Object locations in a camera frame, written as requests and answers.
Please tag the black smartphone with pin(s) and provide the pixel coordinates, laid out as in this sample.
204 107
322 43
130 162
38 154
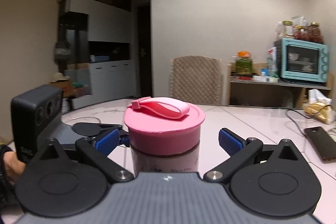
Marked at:
321 144

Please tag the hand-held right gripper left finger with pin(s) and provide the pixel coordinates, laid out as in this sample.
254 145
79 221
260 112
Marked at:
106 141

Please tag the chair with quilted beige cover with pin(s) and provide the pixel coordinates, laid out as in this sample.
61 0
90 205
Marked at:
195 79

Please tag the white paper packet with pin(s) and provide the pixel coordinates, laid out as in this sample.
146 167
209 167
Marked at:
299 20

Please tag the wooden side shelf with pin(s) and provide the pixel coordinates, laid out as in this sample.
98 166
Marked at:
262 95

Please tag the grey hanging bag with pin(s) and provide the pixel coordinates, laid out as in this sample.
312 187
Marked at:
62 52

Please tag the white and black cabinet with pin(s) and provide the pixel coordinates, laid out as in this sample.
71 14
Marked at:
110 27

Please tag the person's left hand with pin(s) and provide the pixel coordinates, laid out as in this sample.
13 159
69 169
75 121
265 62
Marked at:
14 166

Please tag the small blue box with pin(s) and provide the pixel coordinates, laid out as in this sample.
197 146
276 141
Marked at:
264 72

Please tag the yellow tissue pack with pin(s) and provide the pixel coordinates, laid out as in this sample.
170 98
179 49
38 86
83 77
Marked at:
319 108

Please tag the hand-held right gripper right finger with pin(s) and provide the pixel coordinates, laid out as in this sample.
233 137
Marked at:
231 144

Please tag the green and white bag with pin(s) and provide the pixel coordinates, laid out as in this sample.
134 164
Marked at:
272 62

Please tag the light blue box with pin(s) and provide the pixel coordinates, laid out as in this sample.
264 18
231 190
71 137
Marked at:
99 59

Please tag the dark wooden door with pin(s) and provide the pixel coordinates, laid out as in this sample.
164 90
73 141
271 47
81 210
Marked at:
145 56

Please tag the teal toaster oven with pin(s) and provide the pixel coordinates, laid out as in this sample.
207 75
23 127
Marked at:
302 62

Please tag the straw hat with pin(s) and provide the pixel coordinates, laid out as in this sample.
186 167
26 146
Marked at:
60 77

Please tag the pink bottle cap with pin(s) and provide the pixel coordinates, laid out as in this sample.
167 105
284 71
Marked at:
162 132

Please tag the orange lid pickle jar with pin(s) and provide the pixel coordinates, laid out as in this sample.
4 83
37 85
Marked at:
243 64

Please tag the flat white box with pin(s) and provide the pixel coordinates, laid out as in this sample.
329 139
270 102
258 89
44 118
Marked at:
265 79

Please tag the clear snack bag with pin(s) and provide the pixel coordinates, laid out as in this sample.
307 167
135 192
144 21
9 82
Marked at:
279 32

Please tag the glass jar with pale contents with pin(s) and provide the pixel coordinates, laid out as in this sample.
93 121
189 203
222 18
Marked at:
287 29

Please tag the small jar with red contents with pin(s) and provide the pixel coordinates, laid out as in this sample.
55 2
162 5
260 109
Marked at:
300 33

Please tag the red printed cardboard box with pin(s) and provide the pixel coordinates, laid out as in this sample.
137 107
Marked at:
63 88

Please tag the large jar with red contents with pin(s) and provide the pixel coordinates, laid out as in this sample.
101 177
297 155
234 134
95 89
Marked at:
315 33

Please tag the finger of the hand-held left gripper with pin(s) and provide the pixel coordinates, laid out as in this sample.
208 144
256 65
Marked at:
113 127
124 140

